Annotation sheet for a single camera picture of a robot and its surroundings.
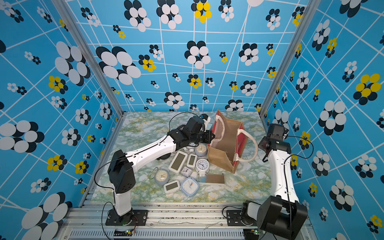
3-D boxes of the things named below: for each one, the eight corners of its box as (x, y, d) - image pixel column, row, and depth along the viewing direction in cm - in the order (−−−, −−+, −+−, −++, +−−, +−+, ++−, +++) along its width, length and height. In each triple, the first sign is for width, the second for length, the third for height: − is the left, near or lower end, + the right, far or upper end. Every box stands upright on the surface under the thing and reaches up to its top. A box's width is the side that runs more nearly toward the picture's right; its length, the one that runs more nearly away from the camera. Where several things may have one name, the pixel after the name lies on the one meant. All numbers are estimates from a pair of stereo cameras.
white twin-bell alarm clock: (195, 176, 89) (195, 173, 86) (195, 161, 95) (195, 158, 92) (209, 176, 89) (209, 173, 86) (208, 161, 95) (208, 158, 92)
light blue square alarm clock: (180, 196, 82) (180, 195, 79) (181, 179, 88) (181, 177, 85) (199, 196, 81) (199, 195, 79) (199, 179, 87) (199, 177, 85)
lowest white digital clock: (165, 195, 82) (164, 194, 80) (163, 185, 86) (162, 183, 84) (181, 190, 84) (180, 188, 82) (178, 180, 87) (178, 178, 85)
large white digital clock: (167, 171, 91) (166, 168, 87) (178, 152, 99) (178, 149, 96) (178, 176, 89) (177, 173, 85) (188, 156, 97) (188, 153, 94)
